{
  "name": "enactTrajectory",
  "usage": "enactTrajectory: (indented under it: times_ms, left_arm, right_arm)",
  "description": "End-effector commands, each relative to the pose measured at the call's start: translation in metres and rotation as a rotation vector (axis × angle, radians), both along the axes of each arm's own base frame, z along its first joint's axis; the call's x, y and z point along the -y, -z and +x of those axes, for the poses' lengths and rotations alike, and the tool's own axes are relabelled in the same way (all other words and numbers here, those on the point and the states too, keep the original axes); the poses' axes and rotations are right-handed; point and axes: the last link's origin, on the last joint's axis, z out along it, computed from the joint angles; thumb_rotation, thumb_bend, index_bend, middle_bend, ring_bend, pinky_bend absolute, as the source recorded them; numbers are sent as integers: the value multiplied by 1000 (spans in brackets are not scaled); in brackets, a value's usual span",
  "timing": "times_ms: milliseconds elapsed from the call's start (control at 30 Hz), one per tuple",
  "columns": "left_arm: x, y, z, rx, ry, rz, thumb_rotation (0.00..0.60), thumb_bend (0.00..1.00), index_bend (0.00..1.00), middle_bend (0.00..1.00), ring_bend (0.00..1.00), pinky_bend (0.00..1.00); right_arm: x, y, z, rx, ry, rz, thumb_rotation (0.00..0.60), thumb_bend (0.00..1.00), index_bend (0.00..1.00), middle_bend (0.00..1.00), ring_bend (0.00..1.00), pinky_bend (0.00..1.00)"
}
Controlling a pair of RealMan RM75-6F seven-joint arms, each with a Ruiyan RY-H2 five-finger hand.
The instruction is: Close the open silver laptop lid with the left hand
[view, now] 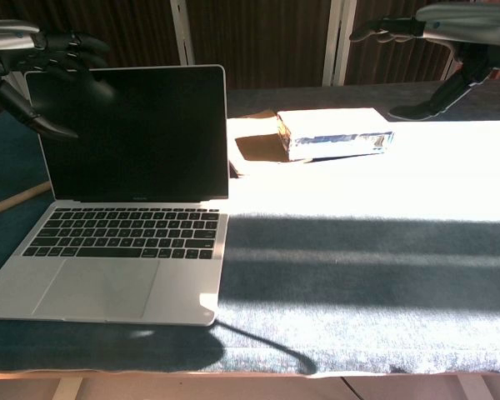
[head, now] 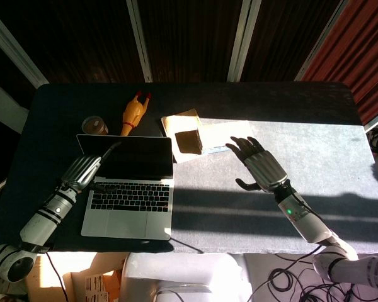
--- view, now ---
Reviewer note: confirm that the white window frame post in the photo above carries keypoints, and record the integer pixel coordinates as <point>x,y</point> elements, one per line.
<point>182,33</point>
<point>335,41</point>
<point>451,66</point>

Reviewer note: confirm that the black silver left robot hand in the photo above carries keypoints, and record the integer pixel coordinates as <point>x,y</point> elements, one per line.
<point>58,43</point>

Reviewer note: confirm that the wooden stick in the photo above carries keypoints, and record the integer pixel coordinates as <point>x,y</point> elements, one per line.
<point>16,199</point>

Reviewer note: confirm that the dark blue table cloth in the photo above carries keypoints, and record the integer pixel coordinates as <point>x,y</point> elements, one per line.
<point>358,271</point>

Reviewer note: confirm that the silver laptop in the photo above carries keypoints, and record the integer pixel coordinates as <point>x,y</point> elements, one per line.
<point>129,133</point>

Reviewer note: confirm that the white cardboard box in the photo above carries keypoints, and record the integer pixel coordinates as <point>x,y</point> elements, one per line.
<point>329,123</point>

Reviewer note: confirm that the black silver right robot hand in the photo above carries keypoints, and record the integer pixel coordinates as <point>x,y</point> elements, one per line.
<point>462,23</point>

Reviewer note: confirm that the brown paper envelope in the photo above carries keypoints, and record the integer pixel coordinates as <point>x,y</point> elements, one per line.
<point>258,148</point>

